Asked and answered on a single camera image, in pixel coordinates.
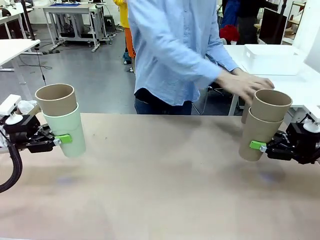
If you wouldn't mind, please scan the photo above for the red chair back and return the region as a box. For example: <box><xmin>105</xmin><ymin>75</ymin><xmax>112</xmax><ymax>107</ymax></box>
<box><xmin>219</xmin><ymin>24</ymin><xmax>241</xmax><ymax>45</ymax></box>

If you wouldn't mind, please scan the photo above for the black computer tower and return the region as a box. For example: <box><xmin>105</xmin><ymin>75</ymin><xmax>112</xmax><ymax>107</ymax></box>
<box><xmin>103</xmin><ymin>15</ymin><xmax>116</xmax><ymax>33</ymax></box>

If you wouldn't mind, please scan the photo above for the small white side table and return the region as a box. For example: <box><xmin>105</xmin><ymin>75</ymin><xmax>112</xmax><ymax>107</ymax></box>
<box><xmin>0</xmin><ymin>39</ymin><xmax>41</xmax><ymax>66</ymax></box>

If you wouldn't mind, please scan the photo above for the black computer monitor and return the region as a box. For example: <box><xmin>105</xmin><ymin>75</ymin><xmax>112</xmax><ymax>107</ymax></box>
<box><xmin>258</xmin><ymin>7</ymin><xmax>288</xmax><ymax>46</ymax></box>

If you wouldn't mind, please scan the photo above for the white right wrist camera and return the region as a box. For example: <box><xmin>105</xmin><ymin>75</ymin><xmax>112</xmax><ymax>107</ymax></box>
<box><xmin>301</xmin><ymin>112</ymin><xmax>320</xmax><ymax>134</ymax></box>

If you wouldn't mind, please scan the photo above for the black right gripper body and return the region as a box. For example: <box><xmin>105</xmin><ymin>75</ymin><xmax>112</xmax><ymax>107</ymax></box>
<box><xmin>284</xmin><ymin>113</ymin><xmax>320</xmax><ymax>165</ymax></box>

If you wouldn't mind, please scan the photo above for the person in blue shirt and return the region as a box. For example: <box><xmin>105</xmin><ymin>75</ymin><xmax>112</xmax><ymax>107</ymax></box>
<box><xmin>127</xmin><ymin>0</ymin><xmax>241</xmax><ymax>116</ymax></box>

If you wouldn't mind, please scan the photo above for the person's left forearm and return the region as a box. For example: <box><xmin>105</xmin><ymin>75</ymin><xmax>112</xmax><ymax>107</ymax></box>
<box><xmin>197</xmin><ymin>42</ymin><xmax>242</xmax><ymax>83</ymax></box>

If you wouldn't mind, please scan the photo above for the person in black clothes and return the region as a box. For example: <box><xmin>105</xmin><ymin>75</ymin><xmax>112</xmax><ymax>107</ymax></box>
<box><xmin>236</xmin><ymin>0</ymin><xmax>276</xmax><ymax>46</ymax></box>

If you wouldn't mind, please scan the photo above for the large white side table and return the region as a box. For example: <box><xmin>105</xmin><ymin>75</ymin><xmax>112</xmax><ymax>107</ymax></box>
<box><xmin>221</xmin><ymin>44</ymin><xmax>320</xmax><ymax>125</ymax></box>

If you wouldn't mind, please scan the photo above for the person in yellow and orange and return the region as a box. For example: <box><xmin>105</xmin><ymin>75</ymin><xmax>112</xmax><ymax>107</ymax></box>
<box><xmin>112</xmin><ymin>0</ymin><xmax>137</xmax><ymax>73</ymax></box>

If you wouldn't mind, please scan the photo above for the black left arm cable sleeve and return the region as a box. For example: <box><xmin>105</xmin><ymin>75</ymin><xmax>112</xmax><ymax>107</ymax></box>
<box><xmin>0</xmin><ymin>129</ymin><xmax>24</xmax><ymax>194</ymax></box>

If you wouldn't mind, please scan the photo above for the white plastic basket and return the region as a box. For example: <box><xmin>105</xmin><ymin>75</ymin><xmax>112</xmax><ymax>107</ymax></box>
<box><xmin>243</xmin><ymin>43</ymin><xmax>307</xmax><ymax>76</ymax></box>

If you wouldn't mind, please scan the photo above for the grey workbench with frame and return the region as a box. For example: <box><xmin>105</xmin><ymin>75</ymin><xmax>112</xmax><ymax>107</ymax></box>
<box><xmin>42</xmin><ymin>2</ymin><xmax>107</xmax><ymax>53</ymax></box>

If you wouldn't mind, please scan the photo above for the white lab desk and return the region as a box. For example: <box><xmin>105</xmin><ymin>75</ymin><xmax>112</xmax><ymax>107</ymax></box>
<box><xmin>0</xmin><ymin>8</ymin><xmax>35</xmax><ymax>40</ymax></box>

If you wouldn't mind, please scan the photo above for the brown paper cup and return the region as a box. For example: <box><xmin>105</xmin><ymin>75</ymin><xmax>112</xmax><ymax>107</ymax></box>
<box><xmin>238</xmin><ymin>106</ymin><xmax>285</xmax><ymax>163</ymax></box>
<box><xmin>34</xmin><ymin>83</ymin><xmax>78</xmax><ymax>117</ymax></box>
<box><xmin>250</xmin><ymin>88</ymin><xmax>293</xmax><ymax>123</ymax></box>

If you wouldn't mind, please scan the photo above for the black stand pole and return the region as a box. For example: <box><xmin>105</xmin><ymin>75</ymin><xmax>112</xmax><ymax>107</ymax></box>
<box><xmin>20</xmin><ymin>0</ymin><xmax>37</xmax><ymax>41</ymax></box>

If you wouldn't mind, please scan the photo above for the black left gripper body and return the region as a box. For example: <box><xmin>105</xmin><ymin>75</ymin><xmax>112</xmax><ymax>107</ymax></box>
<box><xmin>3</xmin><ymin>114</ymin><xmax>43</xmax><ymax>154</ymax></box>

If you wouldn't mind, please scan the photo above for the pale green cup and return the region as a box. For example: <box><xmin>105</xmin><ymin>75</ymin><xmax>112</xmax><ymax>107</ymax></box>
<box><xmin>41</xmin><ymin>102</ymin><xmax>87</xmax><ymax>158</ymax></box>

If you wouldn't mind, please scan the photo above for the person in dark blue jacket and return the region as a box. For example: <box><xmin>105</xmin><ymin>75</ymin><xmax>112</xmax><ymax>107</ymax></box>
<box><xmin>221</xmin><ymin>0</ymin><xmax>240</xmax><ymax>27</ymax></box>

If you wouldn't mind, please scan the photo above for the person's left hand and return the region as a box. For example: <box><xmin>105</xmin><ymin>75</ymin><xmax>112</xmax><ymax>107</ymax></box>
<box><xmin>216</xmin><ymin>67</ymin><xmax>275</xmax><ymax>106</ymax></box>

